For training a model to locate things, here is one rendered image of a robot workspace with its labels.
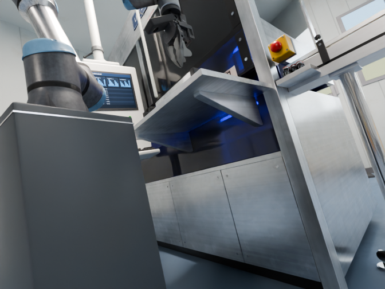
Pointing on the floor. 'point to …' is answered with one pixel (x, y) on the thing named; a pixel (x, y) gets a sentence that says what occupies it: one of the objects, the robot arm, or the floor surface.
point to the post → (291, 151)
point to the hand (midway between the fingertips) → (178, 63)
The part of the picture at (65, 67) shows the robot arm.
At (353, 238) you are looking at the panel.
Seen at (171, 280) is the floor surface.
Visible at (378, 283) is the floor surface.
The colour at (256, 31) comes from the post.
